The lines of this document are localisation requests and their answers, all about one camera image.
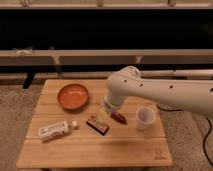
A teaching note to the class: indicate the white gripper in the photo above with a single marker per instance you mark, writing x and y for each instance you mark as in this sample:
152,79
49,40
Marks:
112,104

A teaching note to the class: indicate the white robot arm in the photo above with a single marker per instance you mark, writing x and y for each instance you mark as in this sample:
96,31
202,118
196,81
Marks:
191,95

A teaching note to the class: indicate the white ceramic cup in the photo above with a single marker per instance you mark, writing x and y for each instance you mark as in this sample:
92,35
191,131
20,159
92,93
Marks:
145,117

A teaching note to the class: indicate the dark red snack wrapper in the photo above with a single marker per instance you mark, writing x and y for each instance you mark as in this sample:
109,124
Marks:
118,117

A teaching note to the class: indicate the brown chocolate bar box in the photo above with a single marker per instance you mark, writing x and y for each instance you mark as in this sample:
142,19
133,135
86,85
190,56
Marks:
97,124

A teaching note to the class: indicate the orange bowl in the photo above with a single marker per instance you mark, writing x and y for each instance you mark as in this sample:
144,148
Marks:
73,96

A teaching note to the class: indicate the wooden table board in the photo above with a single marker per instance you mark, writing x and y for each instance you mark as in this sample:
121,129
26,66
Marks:
121,146

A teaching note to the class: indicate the white plastic bottle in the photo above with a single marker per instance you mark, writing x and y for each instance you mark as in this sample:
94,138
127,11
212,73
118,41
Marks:
56,130

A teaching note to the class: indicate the grey metal rail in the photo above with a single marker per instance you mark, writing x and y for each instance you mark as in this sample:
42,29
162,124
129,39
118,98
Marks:
104,57

